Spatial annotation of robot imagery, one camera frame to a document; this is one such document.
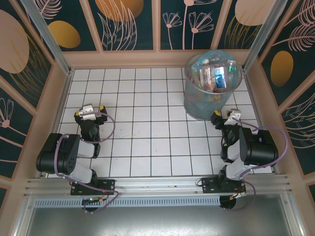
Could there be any aluminium frame post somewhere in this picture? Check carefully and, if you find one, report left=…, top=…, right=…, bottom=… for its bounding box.
left=19, top=0, right=74, bottom=74
left=243, top=0, right=292, bottom=72

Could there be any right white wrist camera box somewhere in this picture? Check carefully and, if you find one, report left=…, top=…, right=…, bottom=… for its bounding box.
left=225, top=109, right=242, bottom=126

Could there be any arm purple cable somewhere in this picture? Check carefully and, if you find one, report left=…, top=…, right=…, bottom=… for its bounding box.
left=54, top=112, right=121, bottom=214
left=222, top=117, right=289, bottom=212

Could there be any blue plastic bin liner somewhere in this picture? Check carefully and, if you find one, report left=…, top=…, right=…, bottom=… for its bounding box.
left=189, top=53, right=237, bottom=74

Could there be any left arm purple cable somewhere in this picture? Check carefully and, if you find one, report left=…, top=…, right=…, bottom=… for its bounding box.
left=54, top=112, right=121, bottom=214

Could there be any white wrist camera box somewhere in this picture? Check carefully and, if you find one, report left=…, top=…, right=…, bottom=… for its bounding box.
left=225, top=109, right=242, bottom=126
left=80, top=104, right=97, bottom=121

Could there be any aluminium mounting rail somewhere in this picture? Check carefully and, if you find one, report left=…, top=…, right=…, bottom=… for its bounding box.
left=23, top=174, right=293, bottom=197

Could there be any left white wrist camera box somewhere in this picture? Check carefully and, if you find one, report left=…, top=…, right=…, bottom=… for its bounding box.
left=80, top=104, right=97, bottom=121

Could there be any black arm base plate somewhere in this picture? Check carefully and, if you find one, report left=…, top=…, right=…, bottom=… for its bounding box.
left=201, top=177, right=247, bottom=195
left=70, top=178, right=116, bottom=196

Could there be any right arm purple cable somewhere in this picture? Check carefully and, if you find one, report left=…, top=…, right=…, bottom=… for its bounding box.
left=222, top=117, right=289, bottom=212

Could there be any grey slotted cable duct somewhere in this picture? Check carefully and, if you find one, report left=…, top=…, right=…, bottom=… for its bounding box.
left=33, top=196, right=221, bottom=207

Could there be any grey mesh waste bin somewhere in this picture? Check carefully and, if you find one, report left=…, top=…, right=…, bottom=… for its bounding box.
left=184, top=49, right=243, bottom=121

